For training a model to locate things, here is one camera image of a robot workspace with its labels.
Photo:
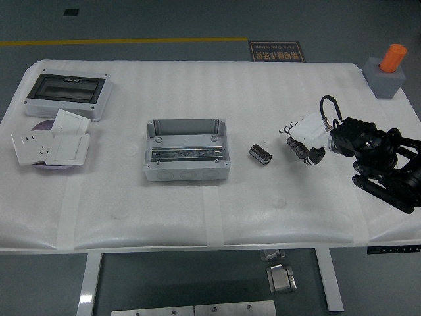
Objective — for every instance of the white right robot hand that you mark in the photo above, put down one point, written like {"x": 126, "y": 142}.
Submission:
{"x": 312, "y": 131}

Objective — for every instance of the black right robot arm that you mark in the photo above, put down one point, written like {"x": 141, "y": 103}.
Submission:
{"x": 371, "y": 148}

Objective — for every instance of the grey open junction box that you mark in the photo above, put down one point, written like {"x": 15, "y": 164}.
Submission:
{"x": 185, "y": 172}

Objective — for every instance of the grey box with dark window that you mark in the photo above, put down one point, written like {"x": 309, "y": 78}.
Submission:
{"x": 65, "y": 88}

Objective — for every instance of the white foam mat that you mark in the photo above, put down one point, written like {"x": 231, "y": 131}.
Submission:
{"x": 263, "y": 98}

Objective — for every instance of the grey block holder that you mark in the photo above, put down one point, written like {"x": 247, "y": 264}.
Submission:
{"x": 385, "y": 85}

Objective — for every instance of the black floor sign orange text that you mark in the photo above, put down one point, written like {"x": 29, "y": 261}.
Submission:
{"x": 277, "y": 52}

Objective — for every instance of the orange cylinder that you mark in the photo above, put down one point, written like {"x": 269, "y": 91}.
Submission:
{"x": 393, "y": 58}

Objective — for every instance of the small silver metal block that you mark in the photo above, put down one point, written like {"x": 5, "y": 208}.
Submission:
{"x": 271, "y": 255}

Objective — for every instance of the black table control panel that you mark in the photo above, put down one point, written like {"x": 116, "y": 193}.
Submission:
{"x": 393, "y": 249}

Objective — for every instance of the large silver metal block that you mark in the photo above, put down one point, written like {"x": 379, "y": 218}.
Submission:
{"x": 281, "y": 279}

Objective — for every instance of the white tape strip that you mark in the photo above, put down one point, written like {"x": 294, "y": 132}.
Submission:
{"x": 68, "y": 217}

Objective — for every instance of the purple plate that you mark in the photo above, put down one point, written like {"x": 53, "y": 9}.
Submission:
{"x": 44, "y": 125}

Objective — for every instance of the black floor hatch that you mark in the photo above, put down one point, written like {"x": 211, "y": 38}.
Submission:
{"x": 70, "y": 12}

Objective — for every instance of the metal mounting rail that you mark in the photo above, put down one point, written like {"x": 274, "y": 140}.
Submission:
{"x": 187, "y": 153}

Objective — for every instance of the grey metal base plate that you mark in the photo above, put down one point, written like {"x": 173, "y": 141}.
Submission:
{"x": 235, "y": 308}
{"x": 153, "y": 311}

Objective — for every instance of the white wall switch panel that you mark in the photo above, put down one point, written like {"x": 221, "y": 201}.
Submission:
{"x": 69, "y": 122}
{"x": 69, "y": 149}

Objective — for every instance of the white wall socket panel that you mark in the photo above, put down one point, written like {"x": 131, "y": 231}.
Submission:
{"x": 31, "y": 148}

